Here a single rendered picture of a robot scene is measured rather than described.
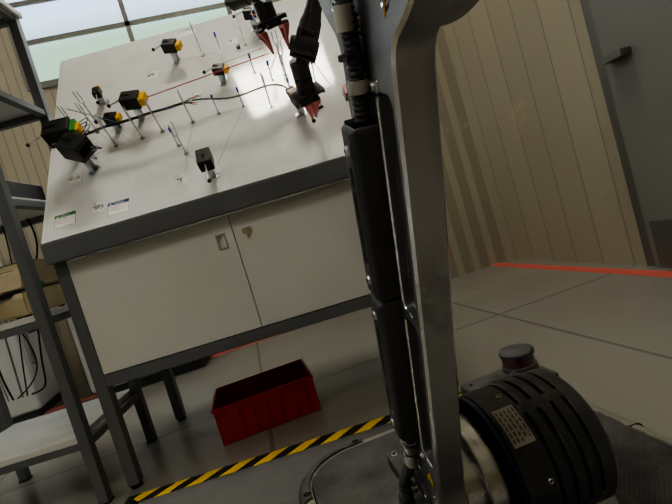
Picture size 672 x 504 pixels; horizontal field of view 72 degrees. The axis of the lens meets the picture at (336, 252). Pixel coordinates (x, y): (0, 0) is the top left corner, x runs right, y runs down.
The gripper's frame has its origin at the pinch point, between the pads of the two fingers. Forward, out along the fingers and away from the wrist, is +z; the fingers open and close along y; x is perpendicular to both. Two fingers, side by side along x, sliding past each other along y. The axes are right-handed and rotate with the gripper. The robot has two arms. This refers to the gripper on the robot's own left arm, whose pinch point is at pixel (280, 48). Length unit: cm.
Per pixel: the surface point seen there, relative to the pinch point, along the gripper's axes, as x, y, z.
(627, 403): 104, -25, 97
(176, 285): 14, 66, 51
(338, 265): 30, 17, 65
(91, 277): 3, 89, 39
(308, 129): 3.5, 2.0, 26.9
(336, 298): 34, 22, 73
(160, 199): 2, 57, 26
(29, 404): -126, 207, 148
